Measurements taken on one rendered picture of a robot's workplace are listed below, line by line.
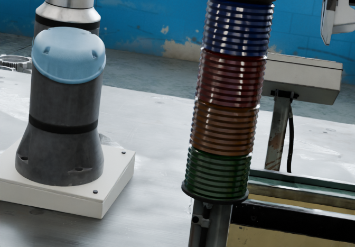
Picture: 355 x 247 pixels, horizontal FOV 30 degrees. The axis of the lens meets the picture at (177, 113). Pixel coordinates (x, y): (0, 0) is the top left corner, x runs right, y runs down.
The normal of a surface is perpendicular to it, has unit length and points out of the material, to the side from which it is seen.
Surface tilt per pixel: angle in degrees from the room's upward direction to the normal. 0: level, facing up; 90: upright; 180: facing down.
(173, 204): 0
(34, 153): 75
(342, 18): 61
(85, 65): 91
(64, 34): 12
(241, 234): 90
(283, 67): 56
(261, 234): 90
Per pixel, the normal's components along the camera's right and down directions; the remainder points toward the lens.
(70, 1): 0.14, 0.36
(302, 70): -0.04, -0.33
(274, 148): -0.13, 0.25
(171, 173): 0.11, -0.96
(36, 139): -0.52, -0.10
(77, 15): 0.42, -0.40
